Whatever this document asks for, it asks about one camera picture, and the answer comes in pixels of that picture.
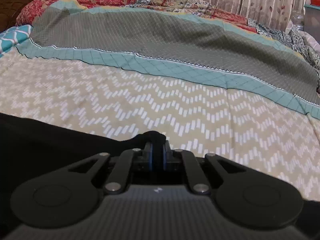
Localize teal white patterned pillow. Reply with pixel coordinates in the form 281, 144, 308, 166
0, 24, 33, 57

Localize red floral quilt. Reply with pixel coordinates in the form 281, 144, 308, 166
15, 0, 257, 33

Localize black pants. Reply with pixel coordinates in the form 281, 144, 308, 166
1, 114, 319, 239

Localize patterned bedspread with text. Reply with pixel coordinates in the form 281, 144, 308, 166
1, 0, 319, 200

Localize black white paisley cloth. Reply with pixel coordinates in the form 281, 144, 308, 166
248, 18, 319, 70

